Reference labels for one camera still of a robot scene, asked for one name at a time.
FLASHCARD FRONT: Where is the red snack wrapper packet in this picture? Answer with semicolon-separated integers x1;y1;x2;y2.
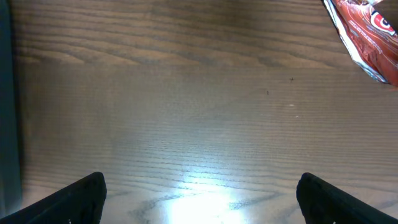
322;0;397;86

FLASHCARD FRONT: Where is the grey plastic laundry basket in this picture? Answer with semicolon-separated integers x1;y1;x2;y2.
1;0;22;218

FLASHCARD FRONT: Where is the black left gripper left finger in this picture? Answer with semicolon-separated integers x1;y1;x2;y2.
1;172;107;224

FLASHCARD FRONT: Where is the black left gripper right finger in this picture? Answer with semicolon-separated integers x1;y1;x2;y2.
296;172;397;224

